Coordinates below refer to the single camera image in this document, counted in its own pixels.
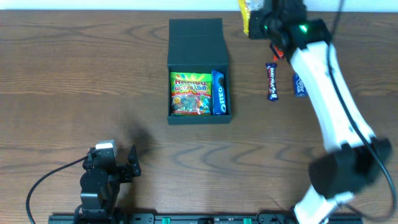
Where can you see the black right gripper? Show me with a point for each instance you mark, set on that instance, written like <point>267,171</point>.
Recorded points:
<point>258,23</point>

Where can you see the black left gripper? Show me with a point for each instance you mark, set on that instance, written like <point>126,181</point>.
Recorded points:
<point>123,170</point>

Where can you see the red snack bag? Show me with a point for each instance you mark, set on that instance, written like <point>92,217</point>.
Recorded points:
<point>278,54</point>

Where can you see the yellow snack bag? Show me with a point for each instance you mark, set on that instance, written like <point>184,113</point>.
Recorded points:
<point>246,7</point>

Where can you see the blue Oreo pack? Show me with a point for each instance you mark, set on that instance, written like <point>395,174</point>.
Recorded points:
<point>218,94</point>

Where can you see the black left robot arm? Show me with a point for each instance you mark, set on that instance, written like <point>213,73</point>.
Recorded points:
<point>100,184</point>

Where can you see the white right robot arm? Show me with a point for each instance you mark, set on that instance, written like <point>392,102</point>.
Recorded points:
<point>355,157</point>

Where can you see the small blue candy pack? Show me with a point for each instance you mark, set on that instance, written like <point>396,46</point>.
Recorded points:
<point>299,87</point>

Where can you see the Dairy Milk chocolate bar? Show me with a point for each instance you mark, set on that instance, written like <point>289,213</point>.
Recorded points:
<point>272,90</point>

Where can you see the Haribo gummy bag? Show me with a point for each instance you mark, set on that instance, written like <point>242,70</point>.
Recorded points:
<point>190,93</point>

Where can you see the dark green open box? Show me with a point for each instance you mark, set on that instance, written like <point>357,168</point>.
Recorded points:
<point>198,46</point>

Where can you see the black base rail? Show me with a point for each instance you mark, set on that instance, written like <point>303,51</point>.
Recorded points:
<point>148,218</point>

